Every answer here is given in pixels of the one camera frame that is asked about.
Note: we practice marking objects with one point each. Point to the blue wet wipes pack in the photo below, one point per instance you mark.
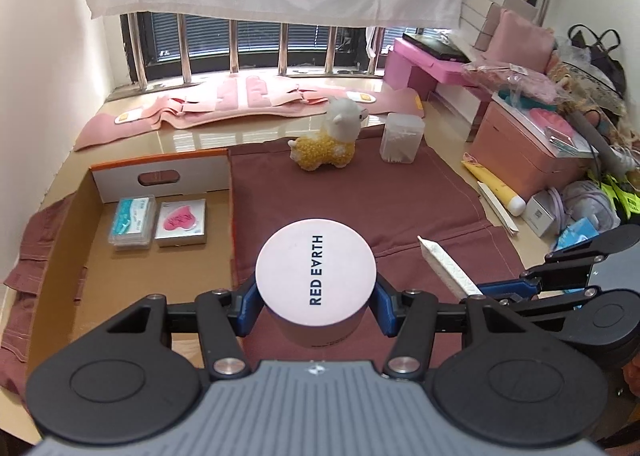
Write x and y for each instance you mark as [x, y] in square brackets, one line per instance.
[575, 236]

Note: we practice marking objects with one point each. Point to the pink storage box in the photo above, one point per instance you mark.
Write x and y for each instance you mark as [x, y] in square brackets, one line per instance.
[520, 155]

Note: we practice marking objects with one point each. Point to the pink fabric wrap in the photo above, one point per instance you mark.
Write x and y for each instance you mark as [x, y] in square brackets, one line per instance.
[240, 98]

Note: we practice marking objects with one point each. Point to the black flat device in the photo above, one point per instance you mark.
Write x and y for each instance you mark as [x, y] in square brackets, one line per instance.
[435, 46]

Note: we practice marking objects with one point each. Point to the white stick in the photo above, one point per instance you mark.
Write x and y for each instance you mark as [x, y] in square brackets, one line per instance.
[500, 211]
[447, 266]

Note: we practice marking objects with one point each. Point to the black handbag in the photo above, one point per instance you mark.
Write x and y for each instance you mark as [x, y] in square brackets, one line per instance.
[605, 53]

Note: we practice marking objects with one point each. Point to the maroon cloth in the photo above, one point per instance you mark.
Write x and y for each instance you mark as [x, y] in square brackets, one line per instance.
[430, 206]

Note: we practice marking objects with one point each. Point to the clear cotton swab box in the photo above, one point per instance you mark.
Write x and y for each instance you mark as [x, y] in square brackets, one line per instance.
[402, 135]

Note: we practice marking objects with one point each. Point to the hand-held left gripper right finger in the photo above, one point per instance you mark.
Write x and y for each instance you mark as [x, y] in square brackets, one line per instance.
[386, 308]

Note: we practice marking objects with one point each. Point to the alpaca plush toy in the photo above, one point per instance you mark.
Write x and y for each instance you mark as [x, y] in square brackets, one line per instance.
[325, 145]

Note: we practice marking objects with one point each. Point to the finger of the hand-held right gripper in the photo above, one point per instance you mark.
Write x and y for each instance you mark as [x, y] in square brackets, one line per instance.
[510, 287]
[590, 248]

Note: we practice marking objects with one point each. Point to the beige desktop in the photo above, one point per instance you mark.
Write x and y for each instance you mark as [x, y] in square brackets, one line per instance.
[210, 135]

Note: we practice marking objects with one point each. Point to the yellow white tube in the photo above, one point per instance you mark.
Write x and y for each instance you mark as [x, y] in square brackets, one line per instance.
[495, 186]

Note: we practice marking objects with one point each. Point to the clear dental floss box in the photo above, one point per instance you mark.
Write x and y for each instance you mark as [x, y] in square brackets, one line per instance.
[131, 222]

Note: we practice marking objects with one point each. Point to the plastic bag of pink clothes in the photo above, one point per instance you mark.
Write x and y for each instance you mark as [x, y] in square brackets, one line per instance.
[510, 80]

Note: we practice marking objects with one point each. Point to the pink stool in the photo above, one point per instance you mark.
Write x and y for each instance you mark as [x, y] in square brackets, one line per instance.
[425, 68]

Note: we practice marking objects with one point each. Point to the pink pillow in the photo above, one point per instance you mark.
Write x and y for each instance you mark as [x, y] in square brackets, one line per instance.
[520, 38]

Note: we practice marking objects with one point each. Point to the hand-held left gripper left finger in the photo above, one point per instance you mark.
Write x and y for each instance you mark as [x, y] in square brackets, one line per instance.
[246, 308]

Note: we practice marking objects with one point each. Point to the silver box pink heart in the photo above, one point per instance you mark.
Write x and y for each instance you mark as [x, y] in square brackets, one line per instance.
[181, 223]

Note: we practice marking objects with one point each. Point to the lace trimmed straw bag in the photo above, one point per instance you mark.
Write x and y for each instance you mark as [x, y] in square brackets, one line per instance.
[585, 85]

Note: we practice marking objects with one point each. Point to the white round jar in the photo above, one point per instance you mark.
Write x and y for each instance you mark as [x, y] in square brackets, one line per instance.
[315, 276]

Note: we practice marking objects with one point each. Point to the stack of beige boxes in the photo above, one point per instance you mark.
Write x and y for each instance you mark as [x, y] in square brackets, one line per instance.
[480, 18]

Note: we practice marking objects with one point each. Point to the grey tube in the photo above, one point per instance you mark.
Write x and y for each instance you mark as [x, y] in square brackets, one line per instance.
[595, 138]

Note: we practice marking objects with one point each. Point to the teal plastic item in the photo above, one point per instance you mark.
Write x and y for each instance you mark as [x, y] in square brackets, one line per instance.
[520, 98]

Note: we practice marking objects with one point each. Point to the cardboard box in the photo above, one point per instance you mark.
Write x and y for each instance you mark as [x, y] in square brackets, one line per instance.
[130, 281]

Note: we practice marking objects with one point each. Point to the small grey carton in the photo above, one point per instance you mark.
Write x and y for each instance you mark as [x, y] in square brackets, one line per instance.
[542, 213]

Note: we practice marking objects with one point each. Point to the metal window grille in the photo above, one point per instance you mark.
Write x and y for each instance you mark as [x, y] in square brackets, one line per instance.
[260, 48]

